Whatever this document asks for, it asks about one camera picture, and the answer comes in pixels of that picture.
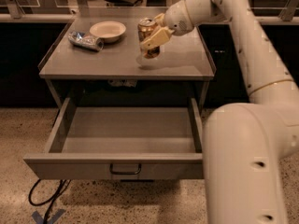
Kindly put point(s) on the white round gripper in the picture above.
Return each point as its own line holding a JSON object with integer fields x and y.
{"x": 176, "y": 19}

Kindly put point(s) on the orange soda can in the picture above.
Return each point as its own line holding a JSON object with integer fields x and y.
{"x": 145, "y": 28}

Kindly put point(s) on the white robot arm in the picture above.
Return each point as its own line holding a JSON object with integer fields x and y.
{"x": 243, "y": 142}

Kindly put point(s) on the open grey top drawer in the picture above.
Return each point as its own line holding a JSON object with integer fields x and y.
{"x": 84, "y": 141}

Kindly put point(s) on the black office chair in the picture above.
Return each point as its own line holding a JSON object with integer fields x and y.
{"x": 124, "y": 3}

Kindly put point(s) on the white bowl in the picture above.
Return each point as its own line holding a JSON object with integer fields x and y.
{"x": 109, "y": 31}

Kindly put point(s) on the grey metal cabinet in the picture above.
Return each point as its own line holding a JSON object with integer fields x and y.
{"x": 182, "y": 58}

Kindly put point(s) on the crumpled item under tabletop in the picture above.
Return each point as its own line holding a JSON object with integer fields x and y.
{"x": 122, "y": 83}

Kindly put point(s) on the metal drawer handle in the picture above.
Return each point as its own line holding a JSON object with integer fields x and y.
{"x": 125, "y": 169}

